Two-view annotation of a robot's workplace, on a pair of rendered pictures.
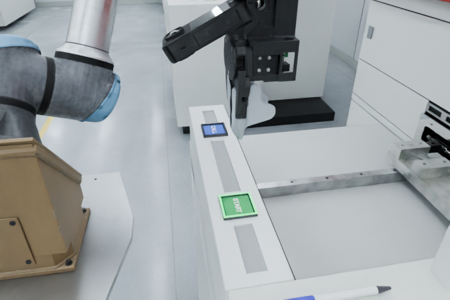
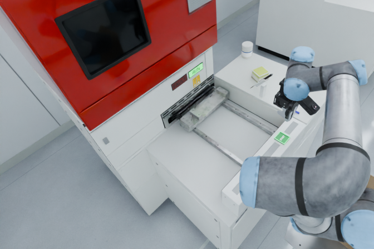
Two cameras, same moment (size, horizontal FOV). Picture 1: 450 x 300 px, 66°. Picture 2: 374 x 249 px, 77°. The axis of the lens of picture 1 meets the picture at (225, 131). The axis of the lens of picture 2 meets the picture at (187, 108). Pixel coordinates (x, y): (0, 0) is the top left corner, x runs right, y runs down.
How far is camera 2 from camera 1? 130 cm
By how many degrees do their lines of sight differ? 84
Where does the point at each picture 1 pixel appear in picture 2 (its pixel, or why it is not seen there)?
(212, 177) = (277, 153)
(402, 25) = (127, 115)
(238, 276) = (301, 124)
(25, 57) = (354, 208)
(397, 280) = (271, 100)
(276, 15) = not seen: hidden behind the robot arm
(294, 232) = (249, 145)
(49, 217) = not seen: hidden behind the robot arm
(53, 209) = not seen: hidden behind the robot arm
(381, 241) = (232, 125)
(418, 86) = (153, 117)
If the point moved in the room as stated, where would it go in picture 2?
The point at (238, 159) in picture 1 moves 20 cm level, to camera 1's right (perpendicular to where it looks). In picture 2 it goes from (259, 153) to (231, 127)
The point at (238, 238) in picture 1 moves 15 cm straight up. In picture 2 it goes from (290, 132) to (297, 112)
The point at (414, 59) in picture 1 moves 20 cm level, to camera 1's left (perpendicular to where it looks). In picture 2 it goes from (144, 114) to (163, 139)
